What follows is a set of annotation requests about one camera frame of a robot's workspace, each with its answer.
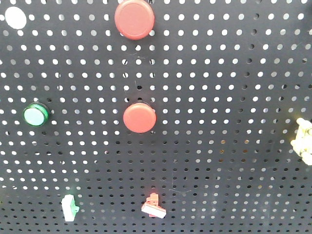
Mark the black perforated pegboard panel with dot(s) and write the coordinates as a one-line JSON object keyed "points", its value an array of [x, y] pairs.
{"points": [[227, 80]]}

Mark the red switch on pegboard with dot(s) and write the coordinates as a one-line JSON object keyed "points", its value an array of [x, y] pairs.
{"points": [[152, 208]]}

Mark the green round button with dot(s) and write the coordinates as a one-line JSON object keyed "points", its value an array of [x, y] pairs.
{"points": [[36, 114]]}

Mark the large upper red button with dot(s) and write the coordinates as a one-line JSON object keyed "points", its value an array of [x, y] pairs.
{"points": [[134, 19]]}

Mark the lower red round button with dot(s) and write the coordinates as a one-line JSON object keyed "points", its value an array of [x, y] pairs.
{"points": [[139, 117]]}

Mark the white switch on pegboard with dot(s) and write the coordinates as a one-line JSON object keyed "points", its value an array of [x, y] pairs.
{"points": [[69, 207]]}

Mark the yellow knob on pegboard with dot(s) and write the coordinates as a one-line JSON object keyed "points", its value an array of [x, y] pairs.
{"points": [[302, 144]]}

